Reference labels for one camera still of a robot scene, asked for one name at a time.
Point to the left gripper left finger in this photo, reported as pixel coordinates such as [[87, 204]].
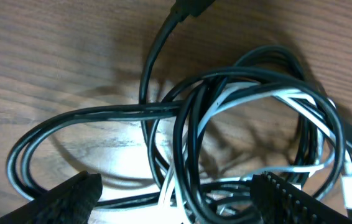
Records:
[[70, 202]]

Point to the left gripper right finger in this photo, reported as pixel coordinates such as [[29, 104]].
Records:
[[280, 202]]

